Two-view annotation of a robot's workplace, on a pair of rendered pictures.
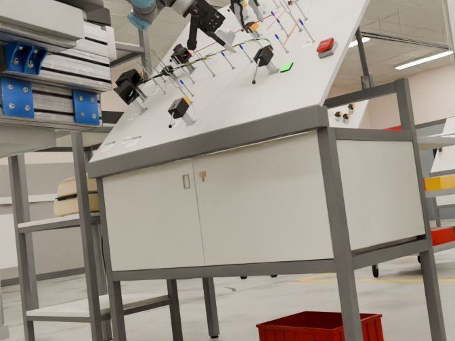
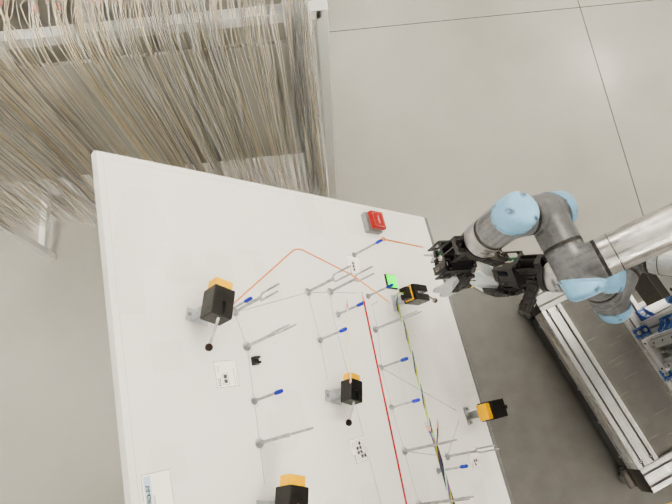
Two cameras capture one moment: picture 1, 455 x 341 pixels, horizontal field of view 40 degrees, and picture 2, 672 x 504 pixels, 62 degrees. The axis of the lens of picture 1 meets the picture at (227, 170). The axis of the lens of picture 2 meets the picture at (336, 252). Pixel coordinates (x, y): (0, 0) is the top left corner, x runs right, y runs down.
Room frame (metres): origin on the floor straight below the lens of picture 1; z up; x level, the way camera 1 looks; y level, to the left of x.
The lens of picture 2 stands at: (2.56, -0.11, 2.49)
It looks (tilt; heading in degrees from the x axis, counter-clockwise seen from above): 71 degrees down; 219
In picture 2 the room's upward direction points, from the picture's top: 4 degrees counter-clockwise
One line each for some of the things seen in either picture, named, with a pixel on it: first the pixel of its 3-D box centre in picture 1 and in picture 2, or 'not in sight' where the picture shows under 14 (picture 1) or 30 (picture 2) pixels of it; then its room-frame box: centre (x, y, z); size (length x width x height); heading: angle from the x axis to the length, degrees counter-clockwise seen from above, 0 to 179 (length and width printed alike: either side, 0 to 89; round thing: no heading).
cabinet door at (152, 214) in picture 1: (150, 218); not in sight; (2.48, 0.32, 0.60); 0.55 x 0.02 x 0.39; 48
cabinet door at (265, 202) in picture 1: (257, 203); not in sight; (2.11, -0.09, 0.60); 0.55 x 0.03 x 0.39; 48
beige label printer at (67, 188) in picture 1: (92, 193); not in sight; (2.94, 0.64, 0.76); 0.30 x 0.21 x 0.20; 142
